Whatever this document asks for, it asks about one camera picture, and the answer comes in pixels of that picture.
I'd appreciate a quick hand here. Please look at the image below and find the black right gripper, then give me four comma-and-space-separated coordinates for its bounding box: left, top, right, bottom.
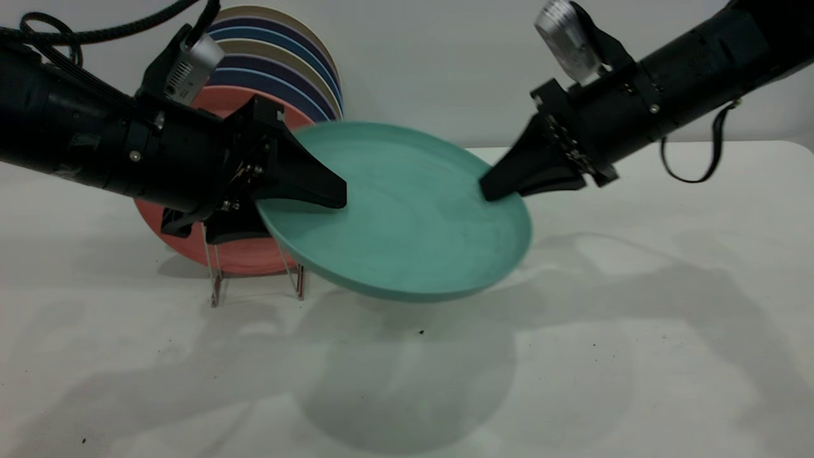
479, 64, 662, 202

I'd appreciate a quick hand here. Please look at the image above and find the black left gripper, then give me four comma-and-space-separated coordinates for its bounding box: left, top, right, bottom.
137, 95, 348, 244

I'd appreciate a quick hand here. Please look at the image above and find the green plastic plate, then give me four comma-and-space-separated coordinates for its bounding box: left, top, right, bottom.
256, 121, 533, 303

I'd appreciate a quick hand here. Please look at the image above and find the pink plastic plate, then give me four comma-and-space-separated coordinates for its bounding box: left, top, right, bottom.
134, 86, 315, 275

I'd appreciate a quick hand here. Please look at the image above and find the dark purple plastic plate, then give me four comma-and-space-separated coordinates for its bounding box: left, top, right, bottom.
216, 55, 341, 121
213, 17, 341, 87

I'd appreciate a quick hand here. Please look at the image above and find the beige plastic plate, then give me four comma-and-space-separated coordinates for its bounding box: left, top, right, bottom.
219, 5, 340, 74
219, 39, 343, 120

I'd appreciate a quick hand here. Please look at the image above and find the metal wire plate rack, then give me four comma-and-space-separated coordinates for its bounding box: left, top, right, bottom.
202, 223, 306, 309

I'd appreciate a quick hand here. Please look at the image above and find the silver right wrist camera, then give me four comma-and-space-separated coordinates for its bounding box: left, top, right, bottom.
534, 0, 635, 87

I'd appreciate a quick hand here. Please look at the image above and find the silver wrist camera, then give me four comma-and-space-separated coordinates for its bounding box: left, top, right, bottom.
143, 24, 224, 106
534, 0, 635, 87

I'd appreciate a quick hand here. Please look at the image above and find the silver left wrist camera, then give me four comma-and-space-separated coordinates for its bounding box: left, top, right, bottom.
143, 24, 224, 106

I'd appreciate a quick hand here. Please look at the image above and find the black right arm cable loop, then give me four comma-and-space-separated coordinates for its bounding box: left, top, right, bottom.
660, 101, 740, 184

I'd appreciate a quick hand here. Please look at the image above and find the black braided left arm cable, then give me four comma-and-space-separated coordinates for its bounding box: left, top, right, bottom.
0, 0, 220, 48

